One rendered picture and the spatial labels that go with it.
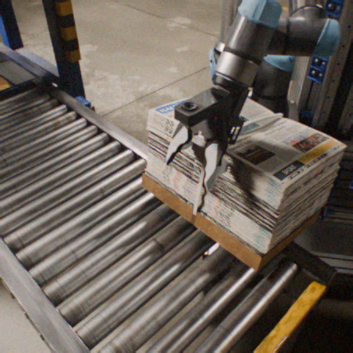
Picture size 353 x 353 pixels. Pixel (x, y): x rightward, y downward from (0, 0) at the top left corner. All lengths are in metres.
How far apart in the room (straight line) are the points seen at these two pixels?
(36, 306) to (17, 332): 0.94
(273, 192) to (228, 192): 0.11
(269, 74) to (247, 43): 0.51
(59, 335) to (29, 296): 0.12
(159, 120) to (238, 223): 0.29
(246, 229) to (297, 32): 0.41
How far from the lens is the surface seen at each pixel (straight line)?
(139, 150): 1.15
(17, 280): 0.90
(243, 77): 0.68
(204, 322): 0.79
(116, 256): 0.89
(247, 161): 0.71
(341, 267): 1.68
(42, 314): 0.84
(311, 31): 0.81
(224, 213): 0.80
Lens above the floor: 1.50
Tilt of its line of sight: 41 degrees down
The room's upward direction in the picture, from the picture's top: straight up
